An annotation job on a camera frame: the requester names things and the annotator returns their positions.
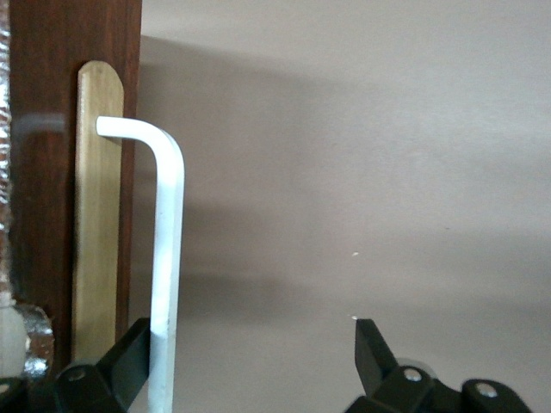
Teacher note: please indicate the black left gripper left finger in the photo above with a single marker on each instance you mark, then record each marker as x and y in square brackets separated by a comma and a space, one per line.
[107, 378]

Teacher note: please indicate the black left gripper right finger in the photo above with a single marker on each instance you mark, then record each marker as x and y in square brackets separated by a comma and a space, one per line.
[374, 361]

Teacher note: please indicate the dark wooden cabinet door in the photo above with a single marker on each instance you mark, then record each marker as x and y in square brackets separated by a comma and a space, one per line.
[43, 193]

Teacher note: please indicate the light wooden strip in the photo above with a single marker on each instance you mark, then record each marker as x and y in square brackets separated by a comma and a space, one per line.
[97, 215]

